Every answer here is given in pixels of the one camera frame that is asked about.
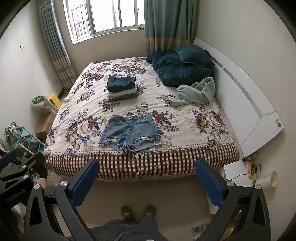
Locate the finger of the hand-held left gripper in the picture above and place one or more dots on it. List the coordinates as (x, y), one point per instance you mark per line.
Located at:
(16, 172)
(7, 158)

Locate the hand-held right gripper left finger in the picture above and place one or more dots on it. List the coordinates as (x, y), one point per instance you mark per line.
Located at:
(85, 184)

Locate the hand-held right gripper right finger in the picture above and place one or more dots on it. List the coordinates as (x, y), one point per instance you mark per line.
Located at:
(209, 185)

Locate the light blue denim shorts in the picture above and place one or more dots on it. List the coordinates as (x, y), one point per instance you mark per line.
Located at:
(129, 134)

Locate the folded white pants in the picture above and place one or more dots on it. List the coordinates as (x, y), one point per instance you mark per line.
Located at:
(126, 93)

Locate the teal shelf rack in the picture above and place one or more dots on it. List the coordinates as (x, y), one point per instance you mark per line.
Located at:
(25, 141)

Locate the small cardboard box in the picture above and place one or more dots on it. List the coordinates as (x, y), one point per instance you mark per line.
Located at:
(44, 182)

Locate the white nightstand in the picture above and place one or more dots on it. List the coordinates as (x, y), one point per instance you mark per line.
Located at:
(235, 170)

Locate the orange power strip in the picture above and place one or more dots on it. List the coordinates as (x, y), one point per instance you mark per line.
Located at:
(251, 170)

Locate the clear plastic packet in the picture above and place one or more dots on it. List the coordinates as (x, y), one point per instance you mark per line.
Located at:
(198, 229)

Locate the brown fuzzy slipper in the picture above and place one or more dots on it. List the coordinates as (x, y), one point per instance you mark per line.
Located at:
(126, 211)
(150, 210)

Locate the brown cardboard box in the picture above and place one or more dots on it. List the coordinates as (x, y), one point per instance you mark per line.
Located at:
(45, 124)

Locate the cream tape roll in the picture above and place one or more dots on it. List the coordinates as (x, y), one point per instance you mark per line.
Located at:
(269, 180)

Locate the clear plastic bag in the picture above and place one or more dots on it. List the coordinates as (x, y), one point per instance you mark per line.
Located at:
(41, 104)

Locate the person's grey fuzzy pant legs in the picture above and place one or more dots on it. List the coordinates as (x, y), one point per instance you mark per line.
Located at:
(129, 230)

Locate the bed with floral sheet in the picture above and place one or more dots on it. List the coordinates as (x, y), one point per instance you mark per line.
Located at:
(175, 129)

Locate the yellow box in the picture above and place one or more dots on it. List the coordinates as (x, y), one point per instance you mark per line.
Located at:
(54, 100)

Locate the light green hoodie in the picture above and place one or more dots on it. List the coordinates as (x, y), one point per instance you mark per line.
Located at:
(196, 93)

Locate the white bed headboard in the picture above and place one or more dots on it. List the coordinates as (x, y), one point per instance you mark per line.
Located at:
(245, 92)

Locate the folded dark blue jeans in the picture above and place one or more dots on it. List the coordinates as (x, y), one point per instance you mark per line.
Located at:
(121, 83)

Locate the dark teal duvet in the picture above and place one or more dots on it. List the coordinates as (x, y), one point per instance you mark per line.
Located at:
(171, 71)

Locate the teal checked curtain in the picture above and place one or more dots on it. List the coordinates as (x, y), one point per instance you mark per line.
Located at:
(56, 46)
(168, 23)

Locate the dark teal pillow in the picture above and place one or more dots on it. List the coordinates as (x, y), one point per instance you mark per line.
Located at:
(194, 54)

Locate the window with white frame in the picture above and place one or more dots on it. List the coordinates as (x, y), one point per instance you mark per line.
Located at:
(104, 16)

